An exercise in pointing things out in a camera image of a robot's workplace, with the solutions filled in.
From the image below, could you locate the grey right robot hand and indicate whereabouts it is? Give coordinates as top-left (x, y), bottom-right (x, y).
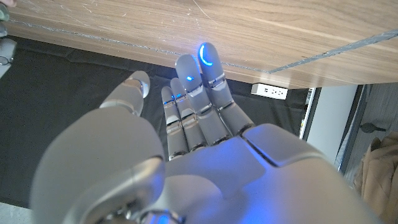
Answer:
top-left (0, 37), bottom-right (17, 79)

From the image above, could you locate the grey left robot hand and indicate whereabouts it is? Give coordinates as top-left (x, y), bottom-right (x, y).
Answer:
top-left (29, 42), bottom-right (379, 224)

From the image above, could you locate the green toy ring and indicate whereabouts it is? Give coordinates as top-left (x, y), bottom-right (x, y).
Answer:
top-left (0, 3), bottom-right (10, 22)

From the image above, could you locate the black backdrop curtain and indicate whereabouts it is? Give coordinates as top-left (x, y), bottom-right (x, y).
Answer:
top-left (0, 35), bottom-right (312, 209)

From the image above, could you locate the white power strip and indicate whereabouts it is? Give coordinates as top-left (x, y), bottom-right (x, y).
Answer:
top-left (251, 83), bottom-right (289, 101)

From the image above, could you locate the black backdrop stand pole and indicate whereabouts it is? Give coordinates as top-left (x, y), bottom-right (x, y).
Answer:
top-left (299, 87), bottom-right (322, 141)

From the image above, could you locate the tan hanging coat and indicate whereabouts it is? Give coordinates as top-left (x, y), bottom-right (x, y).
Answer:
top-left (353, 130), bottom-right (398, 224)

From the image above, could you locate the black door handle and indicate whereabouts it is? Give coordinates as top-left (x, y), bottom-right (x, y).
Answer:
top-left (360, 122), bottom-right (387, 134)

